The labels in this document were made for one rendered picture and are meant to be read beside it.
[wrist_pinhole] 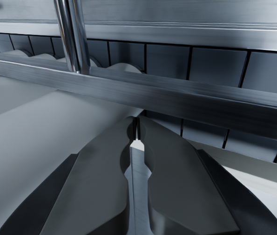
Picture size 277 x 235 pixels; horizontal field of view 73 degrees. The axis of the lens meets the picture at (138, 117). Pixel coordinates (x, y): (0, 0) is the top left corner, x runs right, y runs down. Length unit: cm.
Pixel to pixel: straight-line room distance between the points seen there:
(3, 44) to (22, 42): 4
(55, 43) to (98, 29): 6
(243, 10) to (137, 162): 24
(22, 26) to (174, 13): 18
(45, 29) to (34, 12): 9
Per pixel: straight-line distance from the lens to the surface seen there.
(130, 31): 18
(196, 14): 20
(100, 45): 19
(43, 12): 32
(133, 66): 17
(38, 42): 26
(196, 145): 16
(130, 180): 35
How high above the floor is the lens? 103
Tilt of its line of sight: 48 degrees down
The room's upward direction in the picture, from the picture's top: 134 degrees counter-clockwise
